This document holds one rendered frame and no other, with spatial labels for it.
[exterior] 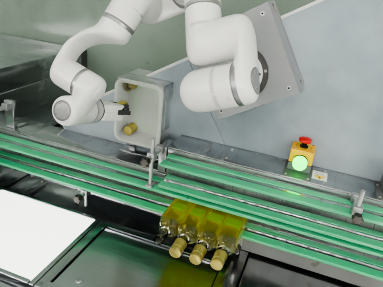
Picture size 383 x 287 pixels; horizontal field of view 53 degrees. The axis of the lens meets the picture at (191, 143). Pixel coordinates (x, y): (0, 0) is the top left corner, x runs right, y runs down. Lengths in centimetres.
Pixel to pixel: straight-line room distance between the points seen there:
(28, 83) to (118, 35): 107
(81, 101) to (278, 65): 52
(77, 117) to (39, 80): 107
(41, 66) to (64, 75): 105
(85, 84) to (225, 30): 35
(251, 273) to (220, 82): 69
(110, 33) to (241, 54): 33
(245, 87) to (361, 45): 49
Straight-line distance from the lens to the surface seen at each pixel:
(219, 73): 82
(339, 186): 121
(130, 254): 125
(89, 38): 101
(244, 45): 82
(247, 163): 121
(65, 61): 100
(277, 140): 128
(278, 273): 132
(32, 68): 199
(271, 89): 111
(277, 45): 109
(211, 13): 90
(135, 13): 98
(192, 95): 83
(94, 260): 123
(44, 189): 163
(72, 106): 98
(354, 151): 128
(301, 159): 119
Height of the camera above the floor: 194
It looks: 60 degrees down
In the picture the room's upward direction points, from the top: 136 degrees counter-clockwise
